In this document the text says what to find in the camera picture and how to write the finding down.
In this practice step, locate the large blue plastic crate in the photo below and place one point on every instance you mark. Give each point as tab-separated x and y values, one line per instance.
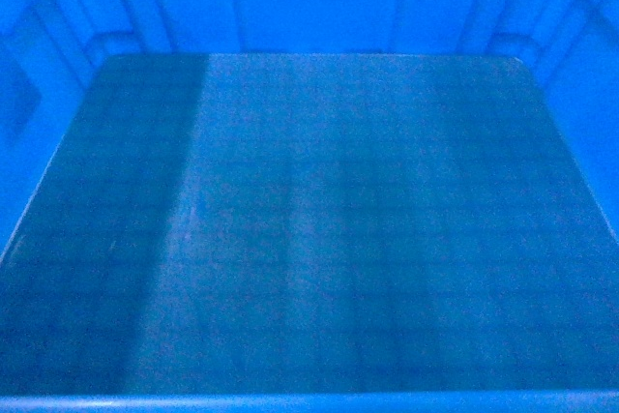
309	205

